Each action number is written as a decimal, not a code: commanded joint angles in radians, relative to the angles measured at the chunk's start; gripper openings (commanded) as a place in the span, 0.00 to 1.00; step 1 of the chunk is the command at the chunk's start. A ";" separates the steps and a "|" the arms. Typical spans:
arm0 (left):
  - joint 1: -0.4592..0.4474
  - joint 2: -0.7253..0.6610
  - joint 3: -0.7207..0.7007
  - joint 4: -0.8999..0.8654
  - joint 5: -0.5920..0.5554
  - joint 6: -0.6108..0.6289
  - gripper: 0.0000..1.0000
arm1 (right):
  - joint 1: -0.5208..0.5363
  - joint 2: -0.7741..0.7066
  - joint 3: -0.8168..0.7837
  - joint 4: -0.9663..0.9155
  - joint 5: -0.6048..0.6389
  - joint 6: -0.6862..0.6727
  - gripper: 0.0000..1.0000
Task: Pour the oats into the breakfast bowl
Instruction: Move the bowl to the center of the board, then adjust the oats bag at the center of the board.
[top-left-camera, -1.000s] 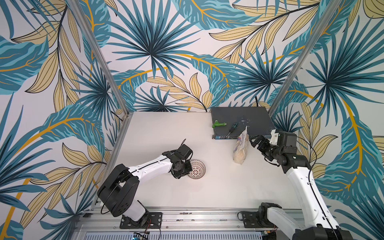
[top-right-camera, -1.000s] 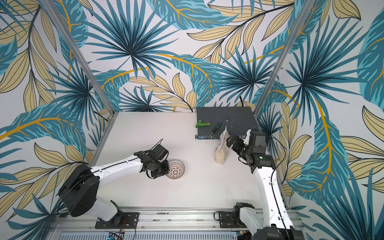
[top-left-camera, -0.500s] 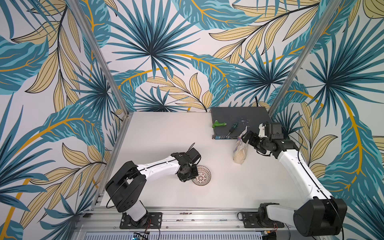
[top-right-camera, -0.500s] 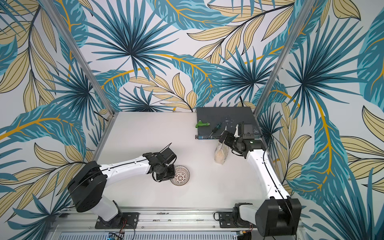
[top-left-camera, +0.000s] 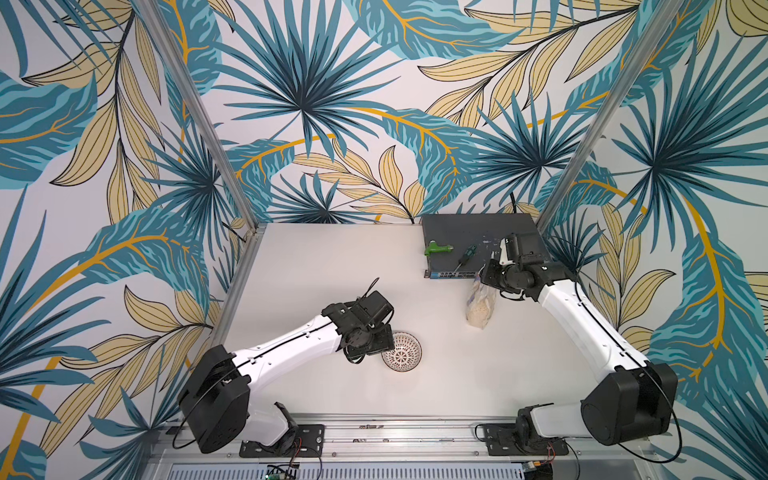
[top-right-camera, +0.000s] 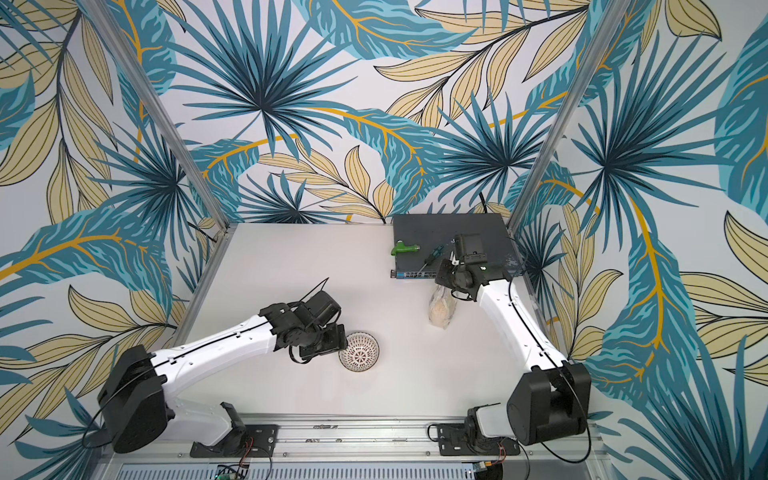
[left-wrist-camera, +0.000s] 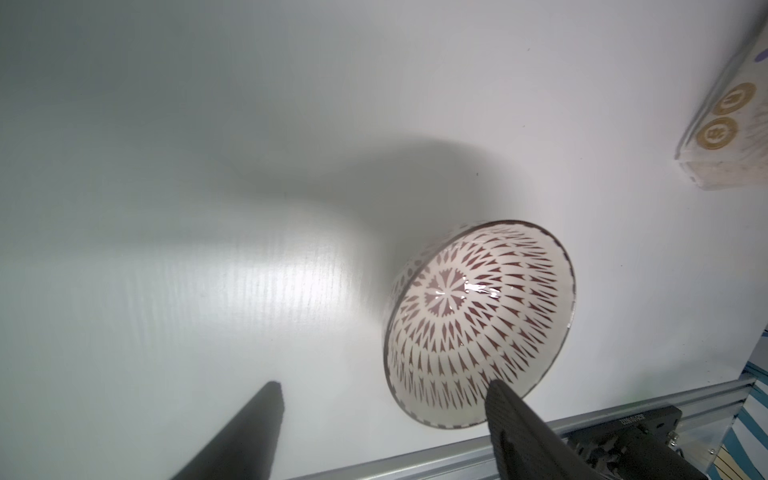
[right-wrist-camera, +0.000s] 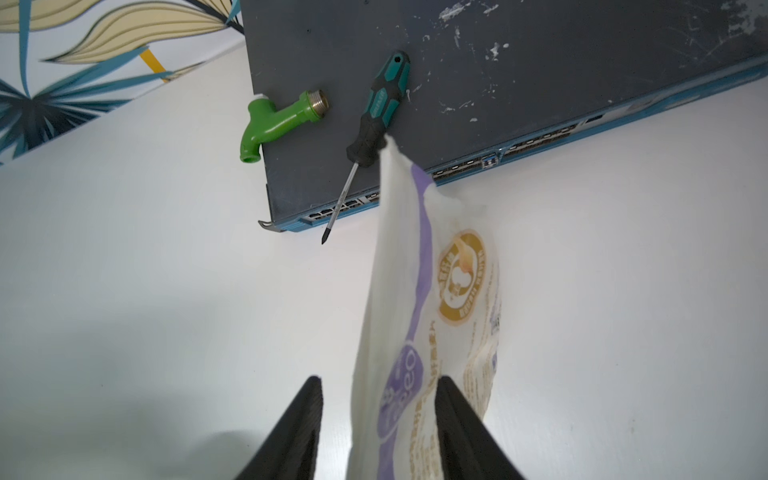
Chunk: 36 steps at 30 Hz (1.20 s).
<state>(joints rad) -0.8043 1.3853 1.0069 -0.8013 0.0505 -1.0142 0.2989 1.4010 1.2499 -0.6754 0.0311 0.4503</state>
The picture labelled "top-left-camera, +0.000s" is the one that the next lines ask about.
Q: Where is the white purple oats bag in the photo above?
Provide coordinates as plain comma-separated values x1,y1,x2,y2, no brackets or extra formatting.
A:
465,274,498,330

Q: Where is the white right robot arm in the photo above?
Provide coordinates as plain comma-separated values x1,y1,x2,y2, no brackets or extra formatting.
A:
481,234,678,449

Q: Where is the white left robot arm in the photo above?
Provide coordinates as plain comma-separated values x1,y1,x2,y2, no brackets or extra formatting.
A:
178,291,395,457

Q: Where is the patterned breakfast bowl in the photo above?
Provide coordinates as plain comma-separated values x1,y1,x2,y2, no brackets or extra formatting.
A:
381,331,423,373

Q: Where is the grey blue network switch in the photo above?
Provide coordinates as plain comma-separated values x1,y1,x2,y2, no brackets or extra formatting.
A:
421,213,539,280

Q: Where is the green T-handle tool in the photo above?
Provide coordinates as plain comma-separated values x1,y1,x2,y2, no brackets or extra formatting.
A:
424,240,454,257

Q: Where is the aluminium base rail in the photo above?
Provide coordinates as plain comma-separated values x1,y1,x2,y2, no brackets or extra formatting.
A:
141,414,665,479

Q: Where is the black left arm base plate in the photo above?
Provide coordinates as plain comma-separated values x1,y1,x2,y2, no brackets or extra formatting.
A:
239,424,326,459

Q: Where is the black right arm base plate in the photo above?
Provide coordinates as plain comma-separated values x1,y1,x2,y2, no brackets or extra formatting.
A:
474,423,569,459

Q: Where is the aluminium right corner post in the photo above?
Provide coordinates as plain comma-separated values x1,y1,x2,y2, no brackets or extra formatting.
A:
537,1,683,234

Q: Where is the aluminium corner post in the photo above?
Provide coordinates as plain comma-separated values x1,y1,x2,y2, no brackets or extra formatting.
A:
134,0,258,235
537,1,683,234

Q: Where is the aluminium left corner post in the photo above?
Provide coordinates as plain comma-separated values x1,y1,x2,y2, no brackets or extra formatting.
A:
134,0,258,235

